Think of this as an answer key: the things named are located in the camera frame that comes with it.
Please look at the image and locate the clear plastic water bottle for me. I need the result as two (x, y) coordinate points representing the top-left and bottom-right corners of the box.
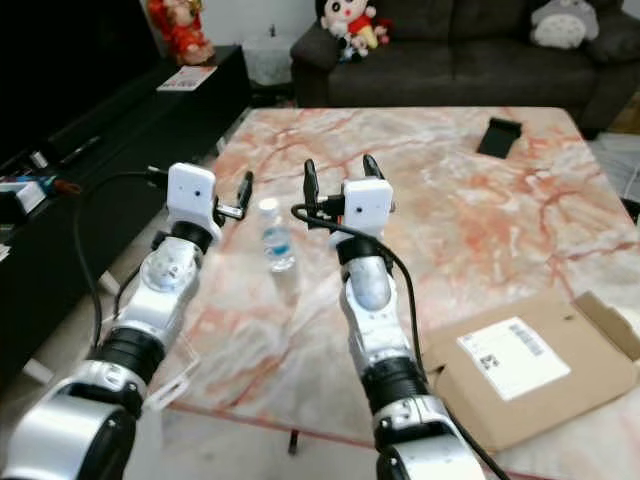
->
(256, 197), (298, 273)

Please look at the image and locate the red and white leaflet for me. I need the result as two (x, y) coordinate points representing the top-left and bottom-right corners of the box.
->
(156, 65), (219, 94)

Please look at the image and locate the small black stand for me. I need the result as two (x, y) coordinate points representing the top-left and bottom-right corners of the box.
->
(475, 116), (524, 159)

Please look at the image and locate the dark grey fabric sofa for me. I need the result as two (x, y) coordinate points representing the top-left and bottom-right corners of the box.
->
(289, 0), (640, 138)

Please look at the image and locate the white lace side table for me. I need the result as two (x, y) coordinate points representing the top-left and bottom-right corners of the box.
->
(241, 33), (297, 90)

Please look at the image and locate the cartoon boy plush doll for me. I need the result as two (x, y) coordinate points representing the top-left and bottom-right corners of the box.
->
(317, 0), (394, 61)

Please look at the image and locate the black low television cabinet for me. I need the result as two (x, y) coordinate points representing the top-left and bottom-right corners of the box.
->
(0, 44), (253, 389)

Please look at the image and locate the red and gold figurine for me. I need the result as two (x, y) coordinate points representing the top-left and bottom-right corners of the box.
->
(146, 0), (217, 67)

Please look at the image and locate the black television screen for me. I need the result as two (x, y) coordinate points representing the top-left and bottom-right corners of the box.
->
(0, 0), (163, 169)

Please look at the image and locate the white shipping label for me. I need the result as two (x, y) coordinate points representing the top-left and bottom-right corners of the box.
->
(456, 316), (572, 402)

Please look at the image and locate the grey round plush toy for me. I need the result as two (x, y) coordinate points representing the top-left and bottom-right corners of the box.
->
(528, 0), (602, 52)

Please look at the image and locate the flat brown cardboard box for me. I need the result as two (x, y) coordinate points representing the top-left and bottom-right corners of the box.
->
(420, 289), (640, 453)

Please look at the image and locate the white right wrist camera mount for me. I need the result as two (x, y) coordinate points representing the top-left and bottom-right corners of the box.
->
(342, 177), (395, 241)

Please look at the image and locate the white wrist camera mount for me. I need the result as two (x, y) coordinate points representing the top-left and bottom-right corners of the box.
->
(165, 162), (219, 237)
(342, 177), (395, 241)

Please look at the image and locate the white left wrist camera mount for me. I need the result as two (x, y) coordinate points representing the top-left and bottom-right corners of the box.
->
(165, 162), (219, 237)

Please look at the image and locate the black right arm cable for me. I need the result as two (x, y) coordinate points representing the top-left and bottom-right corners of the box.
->
(290, 203), (511, 480)

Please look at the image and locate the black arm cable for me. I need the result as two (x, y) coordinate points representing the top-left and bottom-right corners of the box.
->
(290, 203), (511, 480)
(71, 168), (169, 351)

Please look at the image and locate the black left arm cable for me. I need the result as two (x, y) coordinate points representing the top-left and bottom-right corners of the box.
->
(71, 168), (169, 351)

